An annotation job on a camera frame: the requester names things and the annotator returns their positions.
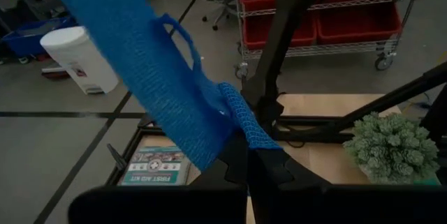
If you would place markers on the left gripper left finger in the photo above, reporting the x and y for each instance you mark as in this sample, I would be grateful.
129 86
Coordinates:
157 206

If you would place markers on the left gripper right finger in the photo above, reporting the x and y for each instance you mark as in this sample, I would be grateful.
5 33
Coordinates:
331 206

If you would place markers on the blue elastic bandage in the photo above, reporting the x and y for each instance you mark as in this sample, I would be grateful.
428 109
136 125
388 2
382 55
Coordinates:
139 60

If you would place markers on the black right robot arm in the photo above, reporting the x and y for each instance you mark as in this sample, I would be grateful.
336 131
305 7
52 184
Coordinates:
279 42

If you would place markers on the teal elastic bandage strip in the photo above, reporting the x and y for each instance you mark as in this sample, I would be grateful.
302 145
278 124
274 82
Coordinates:
427 181

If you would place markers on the first aid kit box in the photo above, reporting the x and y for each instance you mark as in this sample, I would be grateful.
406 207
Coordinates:
157 168

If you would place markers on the artificial green plant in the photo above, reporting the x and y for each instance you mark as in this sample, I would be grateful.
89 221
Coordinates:
391 147

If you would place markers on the white trash bin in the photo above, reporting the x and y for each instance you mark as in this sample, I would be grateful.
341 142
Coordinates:
80 60

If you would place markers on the blue storage bin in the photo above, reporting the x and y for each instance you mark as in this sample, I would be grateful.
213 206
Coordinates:
31 37

